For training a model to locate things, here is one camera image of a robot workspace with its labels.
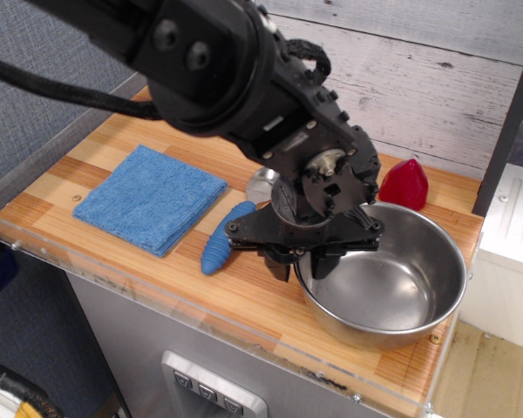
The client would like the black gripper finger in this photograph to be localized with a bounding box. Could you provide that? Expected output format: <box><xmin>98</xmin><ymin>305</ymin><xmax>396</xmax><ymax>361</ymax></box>
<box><xmin>310</xmin><ymin>246</ymin><xmax>344</xmax><ymax>280</ymax></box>
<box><xmin>262</xmin><ymin>247</ymin><xmax>295</xmax><ymax>282</ymax></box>

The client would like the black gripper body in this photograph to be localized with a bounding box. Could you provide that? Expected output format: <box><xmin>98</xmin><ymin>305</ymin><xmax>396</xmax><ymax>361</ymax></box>
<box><xmin>225</xmin><ymin>178</ymin><xmax>384</xmax><ymax>260</ymax></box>

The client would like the stainless steel pot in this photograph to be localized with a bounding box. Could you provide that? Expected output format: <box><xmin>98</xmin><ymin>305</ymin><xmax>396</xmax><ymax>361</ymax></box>
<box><xmin>295</xmin><ymin>203</ymin><xmax>466</xmax><ymax>350</ymax></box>

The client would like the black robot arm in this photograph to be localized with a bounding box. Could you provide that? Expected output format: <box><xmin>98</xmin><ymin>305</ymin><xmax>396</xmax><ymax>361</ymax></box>
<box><xmin>39</xmin><ymin>1</ymin><xmax>384</xmax><ymax>280</ymax></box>

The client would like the red cone shaped object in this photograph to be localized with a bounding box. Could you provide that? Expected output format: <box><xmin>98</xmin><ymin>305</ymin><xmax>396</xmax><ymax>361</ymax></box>
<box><xmin>379</xmin><ymin>158</ymin><xmax>429</xmax><ymax>211</ymax></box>

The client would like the clear acrylic table guard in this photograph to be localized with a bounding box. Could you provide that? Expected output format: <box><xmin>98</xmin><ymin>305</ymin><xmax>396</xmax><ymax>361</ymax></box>
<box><xmin>0</xmin><ymin>78</ymin><xmax>485</xmax><ymax>418</ymax></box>

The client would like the blue folded cloth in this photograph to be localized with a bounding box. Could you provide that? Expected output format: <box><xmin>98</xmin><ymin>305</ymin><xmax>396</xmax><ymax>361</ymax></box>
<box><xmin>72</xmin><ymin>145</ymin><xmax>228</xmax><ymax>257</ymax></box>

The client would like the silver button control panel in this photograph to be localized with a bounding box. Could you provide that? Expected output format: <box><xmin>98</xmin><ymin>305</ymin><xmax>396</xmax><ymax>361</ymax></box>
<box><xmin>161</xmin><ymin>350</ymin><xmax>268</xmax><ymax>417</ymax></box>

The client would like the white cabinet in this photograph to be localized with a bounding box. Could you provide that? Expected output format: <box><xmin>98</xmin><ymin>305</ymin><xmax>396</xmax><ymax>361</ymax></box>
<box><xmin>459</xmin><ymin>164</ymin><xmax>523</xmax><ymax>347</ymax></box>

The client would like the yellow object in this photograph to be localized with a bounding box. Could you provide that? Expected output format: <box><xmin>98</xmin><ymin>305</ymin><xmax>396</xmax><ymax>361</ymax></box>
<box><xmin>14</xmin><ymin>401</ymin><xmax>42</xmax><ymax>418</ymax></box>

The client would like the blue handled metal spoon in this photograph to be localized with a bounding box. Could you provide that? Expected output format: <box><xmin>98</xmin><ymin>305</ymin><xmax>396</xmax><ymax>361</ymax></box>
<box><xmin>200</xmin><ymin>167</ymin><xmax>279</xmax><ymax>275</ymax></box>

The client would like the dark grey right post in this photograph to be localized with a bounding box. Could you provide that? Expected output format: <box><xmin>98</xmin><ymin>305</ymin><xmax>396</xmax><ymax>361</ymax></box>
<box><xmin>472</xmin><ymin>70</ymin><xmax>523</xmax><ymax>217</ymax></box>

